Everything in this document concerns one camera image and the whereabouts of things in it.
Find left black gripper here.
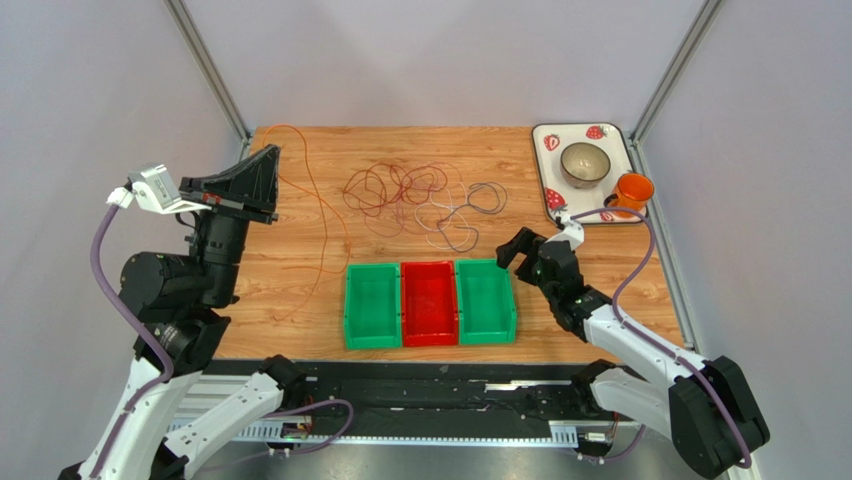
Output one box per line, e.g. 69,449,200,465
181,144,283,305

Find red thin cable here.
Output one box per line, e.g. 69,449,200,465
341,162,451,218

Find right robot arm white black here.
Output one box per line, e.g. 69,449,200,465
496,225,770,479

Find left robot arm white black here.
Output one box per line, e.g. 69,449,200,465
61,145,307,479

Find right green plastic bin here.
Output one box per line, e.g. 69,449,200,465
455,259,517,345

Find green plastic bin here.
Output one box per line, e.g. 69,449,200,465
343,263,402,350
455,259,517,345

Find strawberry pattern white tray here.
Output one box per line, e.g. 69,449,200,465
531,122,634,221

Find grey ceramic bowl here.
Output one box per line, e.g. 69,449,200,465
560,142,611,189

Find red plastic bin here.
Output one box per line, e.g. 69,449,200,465
401,261,459,347

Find orange mug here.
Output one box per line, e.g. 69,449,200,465
604,172,655,212

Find left green plastic bin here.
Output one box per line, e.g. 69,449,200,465
343,263,402,350

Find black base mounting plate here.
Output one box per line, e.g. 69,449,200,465
179,359,640,441

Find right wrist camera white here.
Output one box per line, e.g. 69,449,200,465
549,218,585,251

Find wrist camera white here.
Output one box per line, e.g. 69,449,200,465
549,218,585,251
106,164,211,215

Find white thin cable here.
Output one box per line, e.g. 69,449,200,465
412,182,467,253

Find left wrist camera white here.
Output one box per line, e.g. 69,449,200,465
106,164,211,215

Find pink thin cable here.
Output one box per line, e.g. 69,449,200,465
362,162,467,240

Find left aluminium frame post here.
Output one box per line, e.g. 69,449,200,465
164,0,252,146

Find aluminium frame post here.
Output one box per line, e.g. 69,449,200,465
164,0,252,146
632,0,726,145

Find aluminium rail front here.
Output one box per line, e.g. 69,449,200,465
140,372,580,449

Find right aluminium frame post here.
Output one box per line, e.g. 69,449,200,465
632,0,726,145

